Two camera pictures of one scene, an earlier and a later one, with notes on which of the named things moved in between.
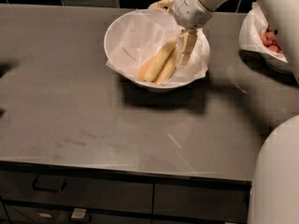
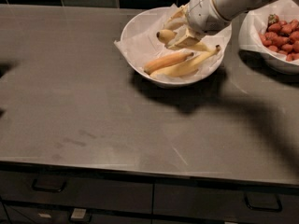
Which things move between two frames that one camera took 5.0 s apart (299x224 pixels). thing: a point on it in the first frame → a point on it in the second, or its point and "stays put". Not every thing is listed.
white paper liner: x=146 y=33 → x=175 y=63
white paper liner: x=252 y=24 stays put
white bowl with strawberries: x=258 y=39 stays put
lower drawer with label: x=26 y=214 stays put
